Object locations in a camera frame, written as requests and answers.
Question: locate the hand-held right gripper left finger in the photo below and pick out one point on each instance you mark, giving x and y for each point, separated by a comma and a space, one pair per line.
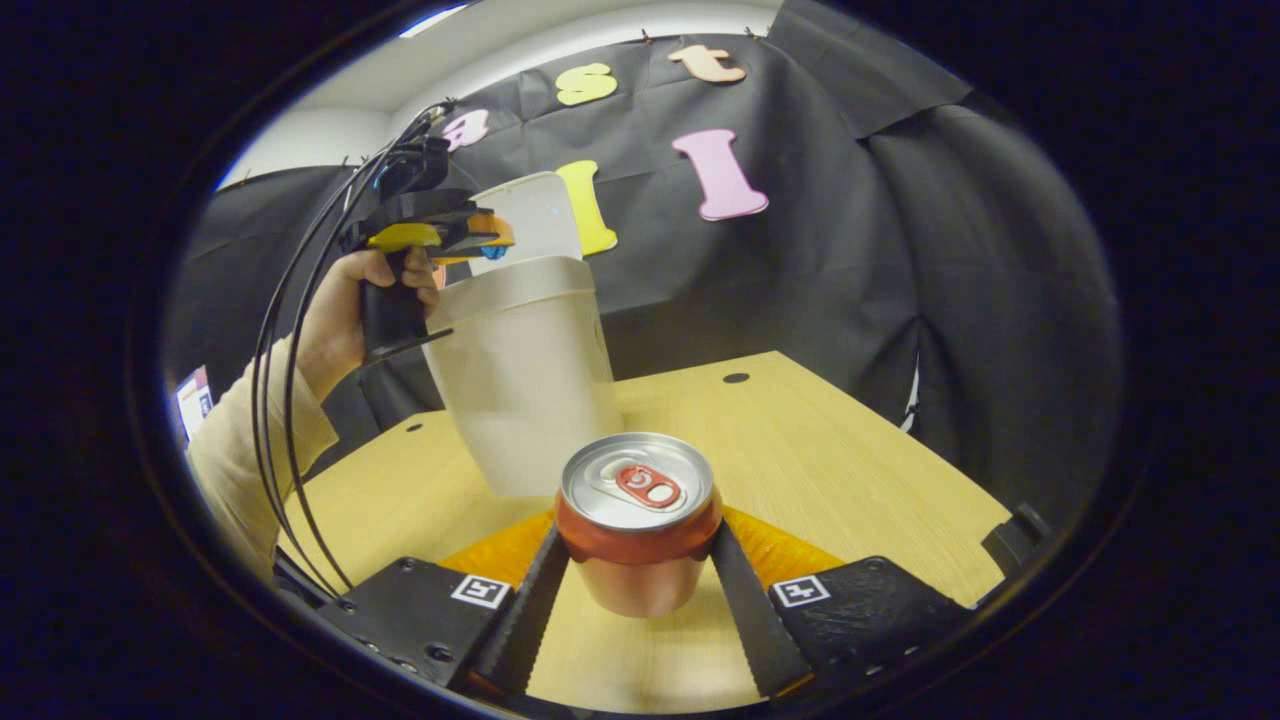
520, 620

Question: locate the red pop can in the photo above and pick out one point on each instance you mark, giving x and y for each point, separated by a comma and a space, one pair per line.
640, 545

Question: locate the black backdrop cloth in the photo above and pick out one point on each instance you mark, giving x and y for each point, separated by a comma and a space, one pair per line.
850, 250

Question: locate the black desk edge clamp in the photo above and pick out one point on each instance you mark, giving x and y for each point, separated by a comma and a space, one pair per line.
1015, 540

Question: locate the white desktop garbage bin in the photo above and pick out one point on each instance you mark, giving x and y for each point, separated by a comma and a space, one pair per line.
530, 380

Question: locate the blue paper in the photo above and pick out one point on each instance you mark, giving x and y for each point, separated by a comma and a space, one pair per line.
493, 252

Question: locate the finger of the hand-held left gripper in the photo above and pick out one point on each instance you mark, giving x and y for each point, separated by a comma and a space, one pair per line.
490, 230

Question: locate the wooden desktop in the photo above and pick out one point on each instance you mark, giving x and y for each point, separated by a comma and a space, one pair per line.
800, 450

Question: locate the computer monitor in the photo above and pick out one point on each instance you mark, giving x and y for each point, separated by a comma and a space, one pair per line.
195, 400

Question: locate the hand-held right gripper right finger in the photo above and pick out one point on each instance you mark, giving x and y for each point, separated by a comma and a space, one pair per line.
755, 620

